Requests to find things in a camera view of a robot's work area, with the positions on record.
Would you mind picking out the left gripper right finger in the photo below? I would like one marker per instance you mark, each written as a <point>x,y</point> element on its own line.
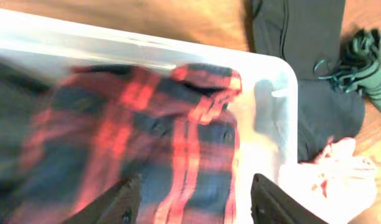
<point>271,205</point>

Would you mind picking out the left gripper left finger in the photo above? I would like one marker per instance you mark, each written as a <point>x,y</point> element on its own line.
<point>118,205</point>

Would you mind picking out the clear plastic storage bin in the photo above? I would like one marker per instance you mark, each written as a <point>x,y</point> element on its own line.
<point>265,109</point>

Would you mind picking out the red plaid flannel shirt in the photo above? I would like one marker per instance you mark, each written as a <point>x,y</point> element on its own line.
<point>108,123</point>

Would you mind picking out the green garment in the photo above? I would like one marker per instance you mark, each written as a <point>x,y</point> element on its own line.
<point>359,66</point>

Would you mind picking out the black cloth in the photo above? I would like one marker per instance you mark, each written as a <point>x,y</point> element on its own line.
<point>20,93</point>

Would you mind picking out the pink folded garment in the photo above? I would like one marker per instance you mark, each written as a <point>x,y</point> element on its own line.
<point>336,186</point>

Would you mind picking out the dark navy folded garment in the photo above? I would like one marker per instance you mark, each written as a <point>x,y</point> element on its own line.
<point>324,116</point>

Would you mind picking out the black folded garment top right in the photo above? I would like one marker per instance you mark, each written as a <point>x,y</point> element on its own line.
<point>304,33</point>

